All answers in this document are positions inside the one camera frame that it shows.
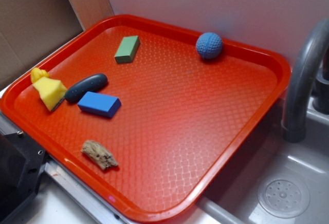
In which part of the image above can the brown cardboard panel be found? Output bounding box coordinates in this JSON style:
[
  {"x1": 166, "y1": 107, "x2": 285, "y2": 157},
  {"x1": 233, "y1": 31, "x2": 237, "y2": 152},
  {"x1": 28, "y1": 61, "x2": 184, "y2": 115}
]
[{"x1": 1, "y1": 0, "x2": 114, "y2": 89}]

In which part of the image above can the grey toy faucet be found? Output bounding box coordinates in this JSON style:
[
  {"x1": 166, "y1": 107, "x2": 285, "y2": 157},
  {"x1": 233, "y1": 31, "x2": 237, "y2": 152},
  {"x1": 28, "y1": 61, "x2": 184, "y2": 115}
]
[{"x1": 281, "y1": 18, "x2": 328, "y2": 143}]

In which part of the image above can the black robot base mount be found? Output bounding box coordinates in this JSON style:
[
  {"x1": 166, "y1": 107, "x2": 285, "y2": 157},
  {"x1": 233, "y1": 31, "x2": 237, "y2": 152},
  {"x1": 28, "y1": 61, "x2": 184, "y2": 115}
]
[{"x1": 1, "y1": 132, "x2": 48, "y2": 223}]

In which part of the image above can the yellow sponge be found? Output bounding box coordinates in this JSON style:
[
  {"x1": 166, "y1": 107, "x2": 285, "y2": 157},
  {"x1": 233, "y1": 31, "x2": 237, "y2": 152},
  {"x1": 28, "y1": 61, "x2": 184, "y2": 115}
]
[{"x1": 32, "y1": 77, "x2": 67, "y2": 111}]

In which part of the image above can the blue dimpled ball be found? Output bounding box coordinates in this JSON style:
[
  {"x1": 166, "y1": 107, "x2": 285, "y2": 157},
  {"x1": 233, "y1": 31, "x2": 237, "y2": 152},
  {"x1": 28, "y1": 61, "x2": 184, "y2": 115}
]
[{"x1": 196, "y1": 32, "x2": 223, "y2": 60}]

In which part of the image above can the blue wooden block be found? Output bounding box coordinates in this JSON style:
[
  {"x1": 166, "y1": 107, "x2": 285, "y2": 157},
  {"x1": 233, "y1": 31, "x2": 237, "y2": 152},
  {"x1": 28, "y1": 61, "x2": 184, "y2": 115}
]
[{"x1": 78, "y1": 91, "x2": 121, "y2": 118}]

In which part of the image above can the red plastic tray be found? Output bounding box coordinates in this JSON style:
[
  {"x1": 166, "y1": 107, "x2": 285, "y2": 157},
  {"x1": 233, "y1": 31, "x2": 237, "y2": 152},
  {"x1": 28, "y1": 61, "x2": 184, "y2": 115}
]
[{"x1": 1, "y1": 15, "x2": 291, "y2": 223}]

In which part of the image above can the green wooden block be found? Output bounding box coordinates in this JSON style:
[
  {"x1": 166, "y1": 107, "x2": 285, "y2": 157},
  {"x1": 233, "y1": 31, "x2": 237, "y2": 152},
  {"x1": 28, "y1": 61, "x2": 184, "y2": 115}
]
[{"x1": 115, "y1": 35, "x2": 140, "y2": 64}]

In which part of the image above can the brown cork piece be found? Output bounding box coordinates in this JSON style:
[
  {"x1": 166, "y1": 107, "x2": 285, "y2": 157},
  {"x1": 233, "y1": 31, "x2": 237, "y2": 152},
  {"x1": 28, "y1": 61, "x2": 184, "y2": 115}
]
[{"x1": 81, "y1": 140, "x2": 119, "y2": 171}]

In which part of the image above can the yellow rubber duck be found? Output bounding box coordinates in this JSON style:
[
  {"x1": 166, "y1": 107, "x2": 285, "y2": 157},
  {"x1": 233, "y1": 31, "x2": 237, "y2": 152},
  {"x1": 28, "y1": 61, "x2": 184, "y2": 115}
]
[{"x1": 30, "y1": 67, "x2": 50, "y2": 83}]

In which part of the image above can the dark plastic pickle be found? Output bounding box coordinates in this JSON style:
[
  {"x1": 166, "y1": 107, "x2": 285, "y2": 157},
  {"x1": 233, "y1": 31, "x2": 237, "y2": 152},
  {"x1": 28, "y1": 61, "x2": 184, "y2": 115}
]
[{"x1": 64, "y1": 73, "x2": 108, "y2": 103}]

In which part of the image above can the grey toy sink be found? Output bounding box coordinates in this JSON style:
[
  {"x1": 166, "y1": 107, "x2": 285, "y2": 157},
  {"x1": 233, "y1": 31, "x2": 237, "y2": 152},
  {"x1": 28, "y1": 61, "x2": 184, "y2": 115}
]
[{"x1": 197, "y1": 102, "x2": 328, "y2": 223}]

